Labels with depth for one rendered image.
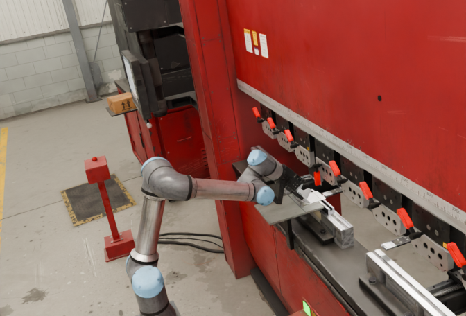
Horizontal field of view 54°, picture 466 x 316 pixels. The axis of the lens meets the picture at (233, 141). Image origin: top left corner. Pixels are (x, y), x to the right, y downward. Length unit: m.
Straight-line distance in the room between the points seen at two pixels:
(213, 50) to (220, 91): 0.24
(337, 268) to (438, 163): 0.78
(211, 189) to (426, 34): 0.92
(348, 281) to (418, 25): 1.02
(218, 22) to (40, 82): 6.33
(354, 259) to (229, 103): 1.24
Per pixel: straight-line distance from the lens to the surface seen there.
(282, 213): 2.06
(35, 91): 8.74
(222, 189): 1.74
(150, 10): 2.72
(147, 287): 1.81
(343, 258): 1.98
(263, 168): 1.93
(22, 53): 8.64
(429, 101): 1.28
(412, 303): 1.72
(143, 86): 2.75
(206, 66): 2.67
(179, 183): 1.67
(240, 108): 2.79
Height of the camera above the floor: 2.08
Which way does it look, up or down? 22 degrees down
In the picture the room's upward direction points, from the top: 9 degrees counter-clockwise
